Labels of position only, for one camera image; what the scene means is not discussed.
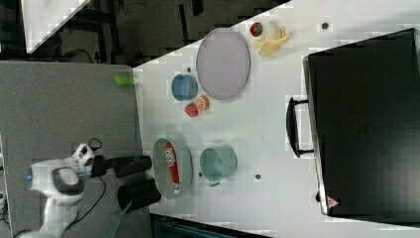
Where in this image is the green marker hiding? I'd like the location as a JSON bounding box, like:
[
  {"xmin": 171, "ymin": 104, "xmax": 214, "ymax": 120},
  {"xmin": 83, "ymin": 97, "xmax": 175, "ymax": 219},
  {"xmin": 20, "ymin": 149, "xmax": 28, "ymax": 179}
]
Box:
[{"xmin": 115, "ymin": 75, "xmax": 135, "ymax": 86}]

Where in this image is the red strawberry toy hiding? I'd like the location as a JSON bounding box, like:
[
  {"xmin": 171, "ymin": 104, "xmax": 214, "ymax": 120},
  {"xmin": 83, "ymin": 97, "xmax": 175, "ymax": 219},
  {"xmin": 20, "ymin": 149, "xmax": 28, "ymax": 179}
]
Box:
[{"xmin": 184, "ymin": 103, "xmax": 199, "ymax": 118}]

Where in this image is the round grey plate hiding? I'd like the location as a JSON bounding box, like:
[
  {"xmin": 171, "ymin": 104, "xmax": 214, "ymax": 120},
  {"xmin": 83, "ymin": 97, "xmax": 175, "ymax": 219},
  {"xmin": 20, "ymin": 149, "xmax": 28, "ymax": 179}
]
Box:
[{"xmin": 196, "ymin": 28, "xmax": 251, "ymax": 100}]

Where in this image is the red ketchup bottle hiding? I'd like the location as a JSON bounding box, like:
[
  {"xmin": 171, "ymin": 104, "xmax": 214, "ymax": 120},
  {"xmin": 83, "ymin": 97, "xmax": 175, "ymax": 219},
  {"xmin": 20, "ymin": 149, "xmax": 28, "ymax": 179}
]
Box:
[{"xmin": 164, "ymin": 142, "xmax": 180, "ymax": 194}]

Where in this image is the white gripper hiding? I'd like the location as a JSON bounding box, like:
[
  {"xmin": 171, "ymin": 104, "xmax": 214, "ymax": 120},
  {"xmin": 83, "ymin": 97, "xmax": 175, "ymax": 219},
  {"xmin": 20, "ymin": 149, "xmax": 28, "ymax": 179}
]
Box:
[{"xmin": 71, "ymin": 144, "xmax": 152, "ymax": 179}]

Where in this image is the green mug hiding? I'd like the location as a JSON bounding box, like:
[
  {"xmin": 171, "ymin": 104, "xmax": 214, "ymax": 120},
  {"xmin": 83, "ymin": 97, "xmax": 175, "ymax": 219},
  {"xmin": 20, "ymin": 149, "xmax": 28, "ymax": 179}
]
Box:
[{"xmin": 199, "ymin": 145, "xmax": 238, "ymax": 187}]

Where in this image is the orange slice toy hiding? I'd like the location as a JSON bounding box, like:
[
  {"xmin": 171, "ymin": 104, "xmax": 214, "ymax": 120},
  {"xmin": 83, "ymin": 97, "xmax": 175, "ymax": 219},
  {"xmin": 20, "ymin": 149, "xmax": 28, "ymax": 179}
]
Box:
[{"xmin": 195, "ymin": 95, "xmax": 209, "ymax": 111}]

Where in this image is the yellow banana toy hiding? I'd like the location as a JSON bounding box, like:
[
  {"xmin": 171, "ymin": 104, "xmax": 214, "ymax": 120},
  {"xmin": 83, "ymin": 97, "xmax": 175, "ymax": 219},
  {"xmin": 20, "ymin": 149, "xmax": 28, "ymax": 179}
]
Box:
[{"xmin": 253, "ymin": 26, "xmax": 290, "ymax": 57}]

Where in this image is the blue cup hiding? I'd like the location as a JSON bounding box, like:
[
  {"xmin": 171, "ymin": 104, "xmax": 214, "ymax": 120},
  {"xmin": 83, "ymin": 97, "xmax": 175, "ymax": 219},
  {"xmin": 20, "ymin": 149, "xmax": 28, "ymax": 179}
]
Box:
[{"xmin": 171, "ymin": 74, "xmax": 198, "ymax": 101}]

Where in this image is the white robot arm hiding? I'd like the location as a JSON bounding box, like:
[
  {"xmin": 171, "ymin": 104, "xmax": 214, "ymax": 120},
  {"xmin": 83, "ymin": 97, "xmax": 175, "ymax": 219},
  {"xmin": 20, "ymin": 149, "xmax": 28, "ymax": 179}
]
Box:
[{"xmin": 16, "ymin": 144, "xmax": 152, "ymax": 238}]

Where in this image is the white garlic toy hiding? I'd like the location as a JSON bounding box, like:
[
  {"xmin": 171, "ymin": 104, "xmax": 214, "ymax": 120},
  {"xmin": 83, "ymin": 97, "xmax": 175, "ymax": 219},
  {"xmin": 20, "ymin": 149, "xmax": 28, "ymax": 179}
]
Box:
[{"xmin": 265, "ymin": 21, "xmax": 281, "ymax": 40}]

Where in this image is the black toaster oven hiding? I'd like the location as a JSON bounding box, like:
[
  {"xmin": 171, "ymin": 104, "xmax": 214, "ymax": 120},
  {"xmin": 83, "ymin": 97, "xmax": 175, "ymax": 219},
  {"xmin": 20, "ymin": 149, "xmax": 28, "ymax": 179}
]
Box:
[{"xmin": 302, "ymin": 29, "xmax": 420, "ymax": 227}]

